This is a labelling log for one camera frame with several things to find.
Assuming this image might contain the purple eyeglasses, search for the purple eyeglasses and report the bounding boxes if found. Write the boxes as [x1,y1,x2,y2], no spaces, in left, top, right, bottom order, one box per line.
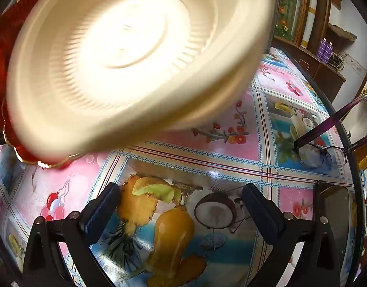
[294,91,367,168]

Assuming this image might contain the black rimmed table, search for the black rimmed table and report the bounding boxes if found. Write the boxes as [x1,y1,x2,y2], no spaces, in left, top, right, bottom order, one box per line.
[279,46,367,287]

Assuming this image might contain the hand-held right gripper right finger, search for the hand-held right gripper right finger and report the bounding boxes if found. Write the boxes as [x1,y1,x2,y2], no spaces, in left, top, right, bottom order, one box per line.
[242,183,341,287]

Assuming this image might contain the large red plate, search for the large red plate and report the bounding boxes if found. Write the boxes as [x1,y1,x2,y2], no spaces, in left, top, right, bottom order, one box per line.
[0,0,87,169]

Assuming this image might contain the large cream bowl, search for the large cream bowl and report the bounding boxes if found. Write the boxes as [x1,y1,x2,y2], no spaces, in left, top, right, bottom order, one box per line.
[5,0,281,160]

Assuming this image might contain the black smartphone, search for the black smartphone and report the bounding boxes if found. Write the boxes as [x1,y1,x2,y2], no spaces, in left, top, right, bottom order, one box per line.
[313,181,351,276]

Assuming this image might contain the wire basket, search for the wire basket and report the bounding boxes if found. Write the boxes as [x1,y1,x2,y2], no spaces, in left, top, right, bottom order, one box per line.
[328,52,351,72]

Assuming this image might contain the steel thermos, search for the steel thermos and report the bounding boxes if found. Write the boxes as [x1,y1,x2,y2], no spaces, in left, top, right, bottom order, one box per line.
[263,0,282,55]

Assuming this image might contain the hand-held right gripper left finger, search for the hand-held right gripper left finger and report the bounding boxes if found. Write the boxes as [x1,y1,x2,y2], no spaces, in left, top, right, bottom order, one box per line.
[22,182,122,287]

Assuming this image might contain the flattened cardboard box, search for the flattened cardboard box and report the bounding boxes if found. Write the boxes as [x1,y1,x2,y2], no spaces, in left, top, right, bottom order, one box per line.
[327,24,358,42]

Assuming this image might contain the wooden shelf cabinet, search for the wooden shelf cabinet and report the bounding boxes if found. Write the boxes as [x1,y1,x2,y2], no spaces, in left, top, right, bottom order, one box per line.
[273,0,359,90]

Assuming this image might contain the purple container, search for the purple container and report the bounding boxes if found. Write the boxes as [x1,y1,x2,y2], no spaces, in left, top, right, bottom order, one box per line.
[318,38,335,64]

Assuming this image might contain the printed fruit tablecloth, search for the printed fruit tablecloth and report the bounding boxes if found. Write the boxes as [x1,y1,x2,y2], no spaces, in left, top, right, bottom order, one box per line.
[0,46,367,287]

